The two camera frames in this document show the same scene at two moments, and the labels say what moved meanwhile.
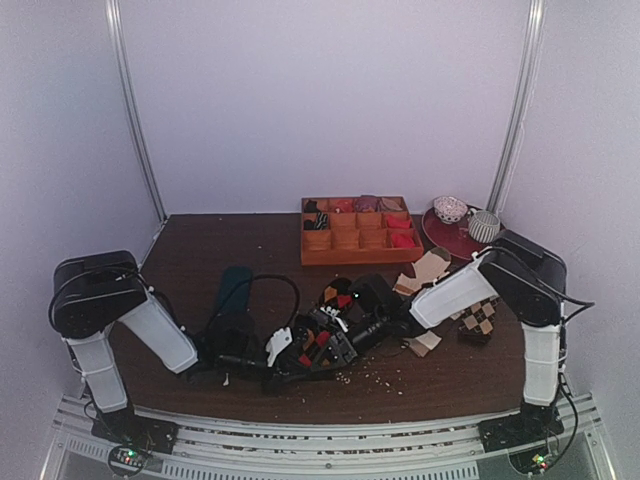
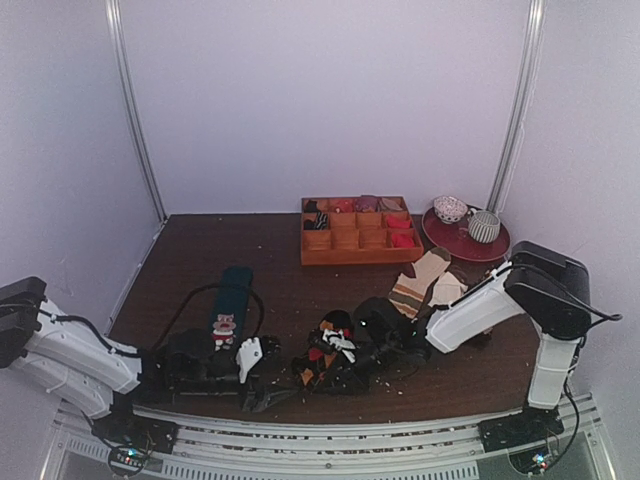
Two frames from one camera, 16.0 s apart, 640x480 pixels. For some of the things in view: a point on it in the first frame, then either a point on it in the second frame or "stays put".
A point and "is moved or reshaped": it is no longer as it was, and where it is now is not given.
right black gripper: x=343 y=347 to x=348 y=365
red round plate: x=455 y=238 stays put
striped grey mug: x=484 y=226 stays put
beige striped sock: x=428 y=268 stays put
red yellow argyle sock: x=315 y=340 is moved or reshaped
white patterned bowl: x=449 y=209 stays put
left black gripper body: x=234 y=364 to x=186 y=386
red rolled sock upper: x=398 y=222 stays put
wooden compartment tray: x=358 y=227 stays put
